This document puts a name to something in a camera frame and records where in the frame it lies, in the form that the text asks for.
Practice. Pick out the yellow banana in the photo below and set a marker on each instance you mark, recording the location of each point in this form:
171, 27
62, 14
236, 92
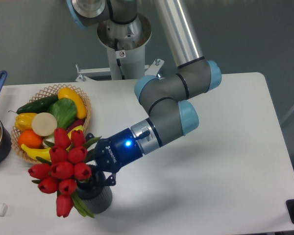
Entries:
30, 154

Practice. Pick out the yellow squash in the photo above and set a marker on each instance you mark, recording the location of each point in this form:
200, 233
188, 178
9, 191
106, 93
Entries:
71, 94

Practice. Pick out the yellow bell pepper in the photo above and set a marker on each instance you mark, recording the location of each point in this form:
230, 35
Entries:
24, 121

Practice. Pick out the green bok choy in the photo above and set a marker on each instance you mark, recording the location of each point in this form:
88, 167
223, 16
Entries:
64, 110

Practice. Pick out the beige round disc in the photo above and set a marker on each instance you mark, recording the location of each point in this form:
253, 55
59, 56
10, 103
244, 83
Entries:
44, 124

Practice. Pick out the green cucumber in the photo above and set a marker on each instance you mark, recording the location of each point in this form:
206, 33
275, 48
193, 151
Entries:
37, 106

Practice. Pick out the orange fruit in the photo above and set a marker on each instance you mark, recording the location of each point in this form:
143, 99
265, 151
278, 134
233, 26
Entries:
30, 139

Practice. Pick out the woven wicker basket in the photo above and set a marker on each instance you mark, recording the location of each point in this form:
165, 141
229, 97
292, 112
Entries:
53, 90

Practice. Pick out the red tulip bouquet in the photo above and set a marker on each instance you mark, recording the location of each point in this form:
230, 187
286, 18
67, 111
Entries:
60, 174

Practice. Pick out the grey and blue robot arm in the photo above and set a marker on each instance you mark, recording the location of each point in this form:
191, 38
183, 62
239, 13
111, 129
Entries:
165, 100

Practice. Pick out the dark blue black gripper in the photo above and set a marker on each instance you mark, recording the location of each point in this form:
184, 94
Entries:
110, 155

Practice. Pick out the dark grey ribbed vase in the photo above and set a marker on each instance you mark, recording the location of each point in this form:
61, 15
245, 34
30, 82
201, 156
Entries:
95, 199

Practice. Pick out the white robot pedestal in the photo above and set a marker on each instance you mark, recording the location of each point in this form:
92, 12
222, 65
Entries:
125, 45

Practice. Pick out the purple eggplant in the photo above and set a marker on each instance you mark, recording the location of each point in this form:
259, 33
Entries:
76, 123

